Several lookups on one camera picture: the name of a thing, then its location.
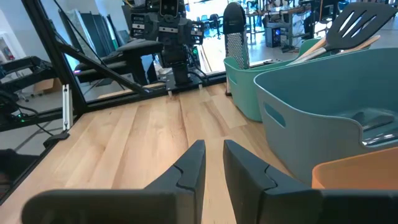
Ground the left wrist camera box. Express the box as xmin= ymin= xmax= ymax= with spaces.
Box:
xmin=159 ymin=0 xmax=180 ymax=19

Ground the black aluminium table frame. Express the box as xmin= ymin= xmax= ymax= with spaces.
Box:
xmin=0 ymin=0 xmax=228 ymax=206

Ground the green plastic bin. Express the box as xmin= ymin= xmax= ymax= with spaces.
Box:
xmin=223 ymin=37 xmax=373 ymax=123

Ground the white frame bracket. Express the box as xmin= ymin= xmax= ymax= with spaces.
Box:
xmin=62 ymin=83 xmax=74 ymax=131

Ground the metal box grater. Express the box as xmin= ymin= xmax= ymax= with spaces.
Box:
xmin=223 ymin=1 xmax=251 ymax=96

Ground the black side table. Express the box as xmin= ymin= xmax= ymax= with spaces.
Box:
xmin=74 ymin=39 xmax=164 ymax=85

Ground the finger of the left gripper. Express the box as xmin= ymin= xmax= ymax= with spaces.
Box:
xmin=130 ymin=21 xmax=147 ymax=40
xmin=190 ymin=21 xmax=205 ymax=46

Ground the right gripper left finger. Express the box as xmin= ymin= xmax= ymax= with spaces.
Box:
xmin=144 ymin=139 xmax=206 ymax=224

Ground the silver table knife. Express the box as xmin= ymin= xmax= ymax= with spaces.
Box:
xmin=361 ymin=131 xmax=398 ymax=147

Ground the cardboard box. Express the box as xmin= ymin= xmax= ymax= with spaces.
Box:
xmin=32 ymin=77 xmax=63 ymax=94

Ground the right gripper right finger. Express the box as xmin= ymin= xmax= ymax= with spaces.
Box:
xmin=223 ymin=139 xmax=323 ymax=224

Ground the orange plastic bin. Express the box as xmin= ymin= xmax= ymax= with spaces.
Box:
xmin=311 ymin=145 xmax=398 ymax=190

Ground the blue plastic bin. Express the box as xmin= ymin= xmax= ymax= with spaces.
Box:
xmin=253 ymin=47 xmax=398 ymax=187

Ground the black computer tower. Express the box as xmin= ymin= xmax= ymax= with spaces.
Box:
xmin=265 ymin=26 xmax=282 ymax=49

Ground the black slotted spatula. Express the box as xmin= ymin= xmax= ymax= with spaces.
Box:
xmin=287 ymin=2 xmax=398 ymax=66

